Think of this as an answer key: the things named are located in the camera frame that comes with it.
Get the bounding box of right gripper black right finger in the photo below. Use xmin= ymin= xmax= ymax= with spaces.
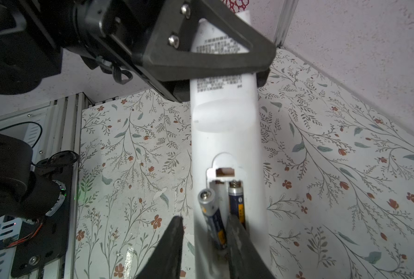
xmin=226 ymin=215 xmax=275 ymax=279

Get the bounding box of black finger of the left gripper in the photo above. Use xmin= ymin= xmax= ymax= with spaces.
xmin=131 ymin=1 xmax=276 ymax=81

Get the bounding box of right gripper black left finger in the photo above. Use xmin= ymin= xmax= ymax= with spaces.
xmin=135 ymin=216 xmax=184 ymax=279

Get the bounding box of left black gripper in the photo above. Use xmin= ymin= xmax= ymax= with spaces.
xmin=18 ymin=1 xmax=179 ymax=101

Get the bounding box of black AAA battery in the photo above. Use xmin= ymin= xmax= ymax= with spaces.
xmin=228 ymin=180 xmax=246 ymax=228

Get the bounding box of white remote control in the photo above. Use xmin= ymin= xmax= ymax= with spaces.
xmin=188 ymin=9 xmax=272 ymax=279

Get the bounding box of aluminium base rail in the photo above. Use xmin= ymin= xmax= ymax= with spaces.
xmin=0 ymin=93 xmax=89 ymax=279

